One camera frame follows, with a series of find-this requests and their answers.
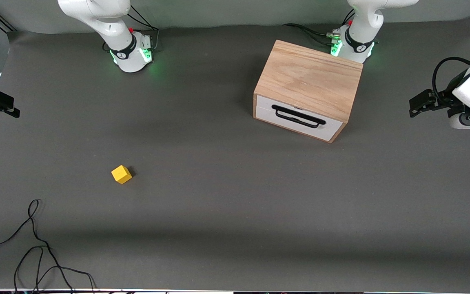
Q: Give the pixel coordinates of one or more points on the white-fronted wooden drawer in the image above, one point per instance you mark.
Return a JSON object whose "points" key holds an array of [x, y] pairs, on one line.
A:
{"points": [[265, 110]]}

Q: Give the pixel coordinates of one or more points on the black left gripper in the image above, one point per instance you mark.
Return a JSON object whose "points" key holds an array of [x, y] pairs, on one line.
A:
{"points": [[443, 99]]}

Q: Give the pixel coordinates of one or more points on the wooden drawer cabinet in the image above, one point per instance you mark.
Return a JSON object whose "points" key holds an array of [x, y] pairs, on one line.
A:
{"points": [[308, 77]]}

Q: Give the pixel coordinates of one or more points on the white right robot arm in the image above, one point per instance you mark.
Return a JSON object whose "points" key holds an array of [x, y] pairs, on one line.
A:
{"points": [[112, 28]]}

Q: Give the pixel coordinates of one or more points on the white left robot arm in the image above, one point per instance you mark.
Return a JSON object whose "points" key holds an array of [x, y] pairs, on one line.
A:
{"points": [[361, 24]]}

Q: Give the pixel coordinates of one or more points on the yellow cube block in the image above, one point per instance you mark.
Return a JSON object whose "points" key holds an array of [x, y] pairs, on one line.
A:
{"points": [[121, 174]]}

